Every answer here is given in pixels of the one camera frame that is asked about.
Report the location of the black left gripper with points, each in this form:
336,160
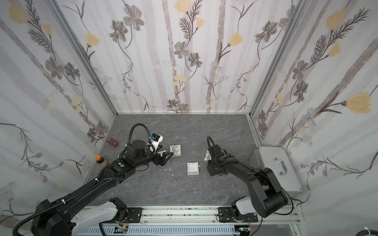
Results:
158,158

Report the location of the white jewelry box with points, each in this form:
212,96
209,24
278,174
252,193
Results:
176,150
162,154

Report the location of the white jewelry box base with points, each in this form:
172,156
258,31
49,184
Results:
192,168

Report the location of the white jewelry box lid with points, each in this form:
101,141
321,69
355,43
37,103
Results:
207,156

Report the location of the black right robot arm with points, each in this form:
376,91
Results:
265,192

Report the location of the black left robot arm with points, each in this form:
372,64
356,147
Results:
56,218

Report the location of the small brown red box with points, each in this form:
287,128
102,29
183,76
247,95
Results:
112,142

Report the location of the brown bottle orange cap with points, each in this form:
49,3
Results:
101,161

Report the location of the silver metal case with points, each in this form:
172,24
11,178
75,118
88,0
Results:
276,159

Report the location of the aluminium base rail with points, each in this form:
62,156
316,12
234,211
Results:
207,220

